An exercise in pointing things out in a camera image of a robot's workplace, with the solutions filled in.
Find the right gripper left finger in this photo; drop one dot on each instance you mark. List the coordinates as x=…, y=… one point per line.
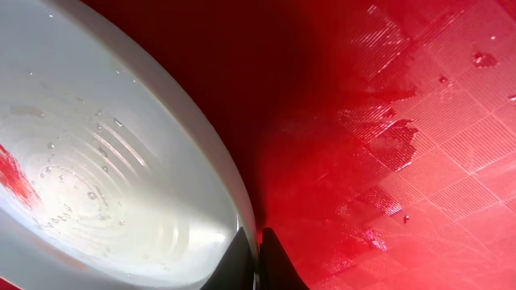
x=235, y=270

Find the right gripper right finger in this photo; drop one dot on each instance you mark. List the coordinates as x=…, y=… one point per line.
x=276, y=271

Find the light blue plate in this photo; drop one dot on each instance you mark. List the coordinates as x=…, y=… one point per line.
x=111, y=176

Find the red plastic tray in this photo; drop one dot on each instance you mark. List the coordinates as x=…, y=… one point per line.
x=376, y=138

